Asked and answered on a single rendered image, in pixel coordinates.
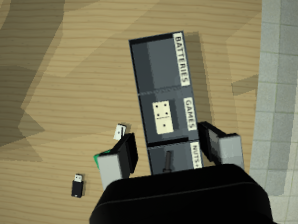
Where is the cream domino tile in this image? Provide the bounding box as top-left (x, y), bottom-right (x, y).
top-left (153, 101), bottom-right (173, 134)

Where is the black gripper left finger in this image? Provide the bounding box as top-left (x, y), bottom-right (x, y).
top-left (97, 133), bottom-right (138, 191)

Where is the black usb stick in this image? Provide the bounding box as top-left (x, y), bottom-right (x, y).
top-left (71, 174), bottom-right (84, 198)

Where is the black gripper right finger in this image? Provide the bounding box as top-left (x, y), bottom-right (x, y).
top-left (197, 121), bottom-right (245, 171)

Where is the dark grey rack of labelled bins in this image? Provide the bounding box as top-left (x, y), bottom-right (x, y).
top-left (128, 30), bottom-right (204, 175)

